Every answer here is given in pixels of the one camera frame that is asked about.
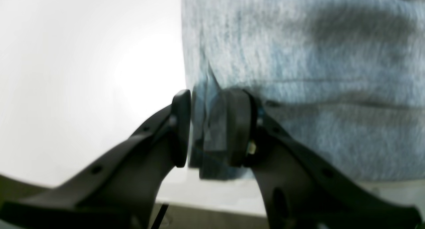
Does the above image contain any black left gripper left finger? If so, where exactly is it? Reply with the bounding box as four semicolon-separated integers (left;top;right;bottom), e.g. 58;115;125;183
1;90;191;229

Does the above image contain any grey T-shirt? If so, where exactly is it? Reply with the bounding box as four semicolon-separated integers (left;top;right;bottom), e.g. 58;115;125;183
182;0;425;181

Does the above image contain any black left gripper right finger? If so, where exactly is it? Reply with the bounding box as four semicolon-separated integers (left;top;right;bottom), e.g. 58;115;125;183
223;89;424;229

